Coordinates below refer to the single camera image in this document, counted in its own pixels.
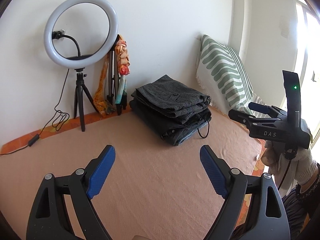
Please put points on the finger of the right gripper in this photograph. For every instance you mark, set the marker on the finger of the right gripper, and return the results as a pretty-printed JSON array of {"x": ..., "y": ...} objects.
[{"x": 271, "y": 111}]

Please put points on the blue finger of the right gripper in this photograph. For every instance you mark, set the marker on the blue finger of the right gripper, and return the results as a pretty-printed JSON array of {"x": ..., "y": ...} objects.
[{"x": 241, "y": 117}]

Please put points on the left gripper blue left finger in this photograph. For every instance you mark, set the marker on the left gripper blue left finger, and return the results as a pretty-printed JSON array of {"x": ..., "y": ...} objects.
[{"x": 98, "y": 169}]

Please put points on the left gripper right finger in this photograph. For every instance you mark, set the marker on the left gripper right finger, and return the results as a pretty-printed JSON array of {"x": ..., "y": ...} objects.
[{"x": 217, "y": 170}]

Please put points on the grey houndstooth pants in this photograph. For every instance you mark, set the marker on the grey houndstooth pants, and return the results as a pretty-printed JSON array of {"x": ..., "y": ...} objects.
[{"x": 173, "y": 99}]

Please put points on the right gloved hand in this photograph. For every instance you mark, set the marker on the right gloved hand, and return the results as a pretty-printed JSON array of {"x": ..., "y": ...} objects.
[{"x": 302, "y": 169}]

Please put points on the green striped white blanket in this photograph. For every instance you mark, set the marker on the green striped white blanket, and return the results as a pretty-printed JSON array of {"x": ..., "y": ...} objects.
[{"x": 221, "y": 74}]

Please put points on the orange patterned scarf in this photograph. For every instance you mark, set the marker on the orange patterned scarf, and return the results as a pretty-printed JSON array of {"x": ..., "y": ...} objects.
[{"x": 123, "y": 63}]

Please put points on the blue folded jeans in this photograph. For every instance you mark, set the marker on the blue folded jeans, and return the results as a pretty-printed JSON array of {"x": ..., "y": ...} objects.
[{"x": 176, "y": 136}]

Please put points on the black mini tripod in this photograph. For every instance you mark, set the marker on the black mini tripod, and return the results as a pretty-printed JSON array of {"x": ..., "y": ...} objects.
[{"x": 81, "y": 89}]

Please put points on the grey folded tripod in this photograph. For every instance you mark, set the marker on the grey folded tripod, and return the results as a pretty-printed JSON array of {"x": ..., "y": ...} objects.
[{"x": 114, "y": 82}]

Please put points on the white ring light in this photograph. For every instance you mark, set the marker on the white ring light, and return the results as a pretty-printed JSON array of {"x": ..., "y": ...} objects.
[{"x": 79, "y": 33}]

